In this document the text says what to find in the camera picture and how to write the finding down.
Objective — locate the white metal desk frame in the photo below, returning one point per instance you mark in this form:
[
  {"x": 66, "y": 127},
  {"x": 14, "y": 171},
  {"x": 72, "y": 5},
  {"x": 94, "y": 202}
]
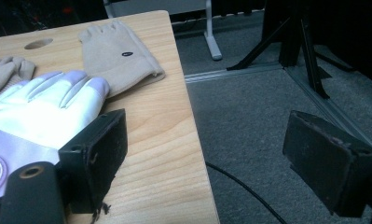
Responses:
[{"x": 212, "y": 34}]

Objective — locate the beige knit glove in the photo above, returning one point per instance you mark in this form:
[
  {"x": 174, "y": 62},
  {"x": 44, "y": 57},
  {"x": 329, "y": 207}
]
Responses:
[{"x": 3, "y": 73}]

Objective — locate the white and lilac glove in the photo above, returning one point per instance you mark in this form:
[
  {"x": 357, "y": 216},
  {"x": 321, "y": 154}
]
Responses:
[{"x": 34, "y": 112}]

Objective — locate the black tripod stand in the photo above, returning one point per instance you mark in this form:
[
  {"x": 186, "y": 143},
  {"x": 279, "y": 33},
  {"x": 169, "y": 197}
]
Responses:
[{"x": 294, "y": 37}]

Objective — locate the metal floor rail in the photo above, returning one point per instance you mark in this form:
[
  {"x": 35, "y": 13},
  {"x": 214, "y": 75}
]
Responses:
[
  {"x": 336, "y": 112},
  {"x": 224, "y": 74}
]

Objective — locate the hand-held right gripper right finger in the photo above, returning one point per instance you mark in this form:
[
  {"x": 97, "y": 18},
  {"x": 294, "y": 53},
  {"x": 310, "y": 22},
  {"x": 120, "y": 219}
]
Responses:
[{"x": 326, "y": 165}]

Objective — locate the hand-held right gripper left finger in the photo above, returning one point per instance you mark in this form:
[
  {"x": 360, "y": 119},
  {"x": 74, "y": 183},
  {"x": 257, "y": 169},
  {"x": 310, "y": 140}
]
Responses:
[{"x": 93, "y": 155}]

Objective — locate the beige glove with dark label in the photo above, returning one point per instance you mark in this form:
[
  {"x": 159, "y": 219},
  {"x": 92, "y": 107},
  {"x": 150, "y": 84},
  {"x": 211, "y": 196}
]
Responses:
[{"x": 106, "y": 68}]

